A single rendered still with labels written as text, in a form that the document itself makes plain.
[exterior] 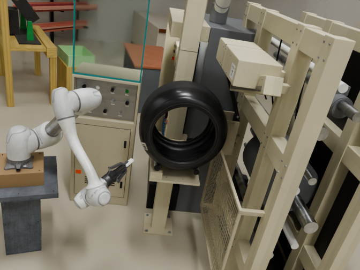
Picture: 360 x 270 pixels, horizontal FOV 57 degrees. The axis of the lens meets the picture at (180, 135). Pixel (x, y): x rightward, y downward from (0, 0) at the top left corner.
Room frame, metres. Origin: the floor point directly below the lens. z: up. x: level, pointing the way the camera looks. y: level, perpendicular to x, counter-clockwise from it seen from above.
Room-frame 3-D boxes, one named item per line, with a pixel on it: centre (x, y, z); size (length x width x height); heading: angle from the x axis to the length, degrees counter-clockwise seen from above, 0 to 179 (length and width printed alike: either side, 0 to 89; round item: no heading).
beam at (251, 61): (2.06, -0.31, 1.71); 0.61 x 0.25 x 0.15; 8
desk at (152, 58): (5.61, 0.74, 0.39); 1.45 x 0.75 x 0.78; 20
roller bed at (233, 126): (2.41, -0.35, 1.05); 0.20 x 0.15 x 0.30; 8
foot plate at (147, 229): (2.39, 0.05, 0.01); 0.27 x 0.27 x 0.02; 8
